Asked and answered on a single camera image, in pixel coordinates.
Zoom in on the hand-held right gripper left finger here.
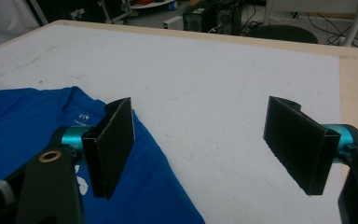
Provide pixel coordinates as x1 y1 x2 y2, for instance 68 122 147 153
82 97 136 201

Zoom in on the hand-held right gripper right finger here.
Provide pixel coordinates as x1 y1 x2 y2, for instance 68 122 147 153
263 95 341 196

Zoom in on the blue t-shirt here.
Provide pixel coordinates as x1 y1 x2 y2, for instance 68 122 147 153
0 86 206 224

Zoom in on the white foam mat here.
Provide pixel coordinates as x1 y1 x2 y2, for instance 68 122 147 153
0 23 343 224

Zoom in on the black round stool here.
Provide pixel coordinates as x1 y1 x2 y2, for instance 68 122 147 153
248 24 319 45

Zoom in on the white power supply box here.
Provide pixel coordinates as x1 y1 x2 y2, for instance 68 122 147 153
162 15 185 31

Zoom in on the round white table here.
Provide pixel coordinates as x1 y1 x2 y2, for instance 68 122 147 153
130 0 177 9

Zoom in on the black computer tower green label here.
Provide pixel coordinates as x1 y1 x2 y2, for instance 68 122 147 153
182 7 217 33

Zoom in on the black floor cable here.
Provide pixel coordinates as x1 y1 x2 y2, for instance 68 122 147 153
307 12 358 49

